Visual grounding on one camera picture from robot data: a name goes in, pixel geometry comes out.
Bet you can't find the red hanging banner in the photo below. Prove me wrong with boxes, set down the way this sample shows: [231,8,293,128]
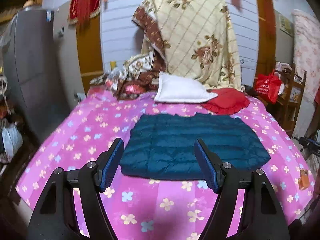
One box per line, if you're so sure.
[68,0,101,29]

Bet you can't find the beige floral blanket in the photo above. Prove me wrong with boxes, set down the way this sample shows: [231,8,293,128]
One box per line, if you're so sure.
[132,0,244,92]

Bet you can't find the cluttered shelf pile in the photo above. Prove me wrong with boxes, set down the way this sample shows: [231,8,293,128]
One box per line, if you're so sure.
[1,74,23,164]

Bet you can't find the grey refrigerator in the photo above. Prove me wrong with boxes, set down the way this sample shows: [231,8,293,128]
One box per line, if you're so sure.
[2,3,85,144]

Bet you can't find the pink floral bed sheet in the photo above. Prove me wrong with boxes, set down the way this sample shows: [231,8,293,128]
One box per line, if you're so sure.
[16,90,315,239]

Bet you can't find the brown patterned bedding pile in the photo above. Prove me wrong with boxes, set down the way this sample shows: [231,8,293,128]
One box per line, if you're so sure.
[89,49,166,100]

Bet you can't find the red plastic bag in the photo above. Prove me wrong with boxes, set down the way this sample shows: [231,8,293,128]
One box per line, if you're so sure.
[254,70,281,104]

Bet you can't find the red pillow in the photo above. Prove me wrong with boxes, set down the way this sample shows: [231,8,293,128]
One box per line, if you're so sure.
[201,88,250,115]

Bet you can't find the white pillow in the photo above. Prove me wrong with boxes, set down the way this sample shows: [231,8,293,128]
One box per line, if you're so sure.
[154,72,218,103]

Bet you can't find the teal down jacket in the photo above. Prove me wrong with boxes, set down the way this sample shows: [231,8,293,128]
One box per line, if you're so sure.
[120,113,271,180]

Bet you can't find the small orange box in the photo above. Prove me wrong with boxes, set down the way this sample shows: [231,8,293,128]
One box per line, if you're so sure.
[298,169,310,191]

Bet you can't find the pink floral curtain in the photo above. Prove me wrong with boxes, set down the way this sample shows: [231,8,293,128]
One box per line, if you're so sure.
[293,9,319,101]

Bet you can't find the wooden chair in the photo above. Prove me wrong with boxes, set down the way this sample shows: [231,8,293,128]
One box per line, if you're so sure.
[271,62,307,136]

